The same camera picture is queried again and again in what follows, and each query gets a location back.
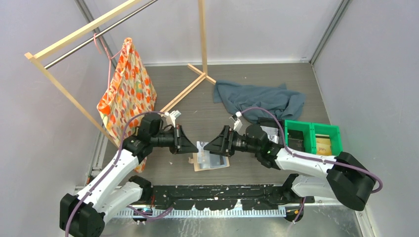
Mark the beige leather card holder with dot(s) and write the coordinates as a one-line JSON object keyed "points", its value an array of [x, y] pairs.
{"points": [[221, 162]]}

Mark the black tray with cards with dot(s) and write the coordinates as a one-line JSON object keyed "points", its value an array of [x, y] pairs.
{"points": [[272, 129]]}

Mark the metal hanging rod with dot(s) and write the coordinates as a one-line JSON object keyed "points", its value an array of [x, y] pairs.
{"points": [[99, 34]]}

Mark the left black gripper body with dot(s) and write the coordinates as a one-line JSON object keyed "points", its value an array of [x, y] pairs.
{"points": [[171, 138]]}

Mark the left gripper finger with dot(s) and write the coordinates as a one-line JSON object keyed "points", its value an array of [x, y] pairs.
{"points": [[183, 139], [185, 149]]}

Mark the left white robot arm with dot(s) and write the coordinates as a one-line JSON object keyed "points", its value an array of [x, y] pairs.
{"points": [[86, 213]]}

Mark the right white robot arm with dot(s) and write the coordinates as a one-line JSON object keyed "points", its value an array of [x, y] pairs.
{"points": [[340, 177]]}

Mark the green plastic bin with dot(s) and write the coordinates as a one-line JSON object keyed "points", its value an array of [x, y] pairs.
{"points": [[314, 138]]}

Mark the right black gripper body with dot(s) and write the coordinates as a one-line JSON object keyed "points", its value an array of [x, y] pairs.
{"points": [[236, 142]]}

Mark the orange floral fabric bag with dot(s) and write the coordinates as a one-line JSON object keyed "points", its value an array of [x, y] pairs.
{"points": [[130, 92]]}

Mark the blue grey cloth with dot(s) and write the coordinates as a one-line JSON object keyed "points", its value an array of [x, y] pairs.
{"points": [[259, 101]]}

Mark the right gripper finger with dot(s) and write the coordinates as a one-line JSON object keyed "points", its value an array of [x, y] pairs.
{"points": [[215, 150], [220, 142]]}

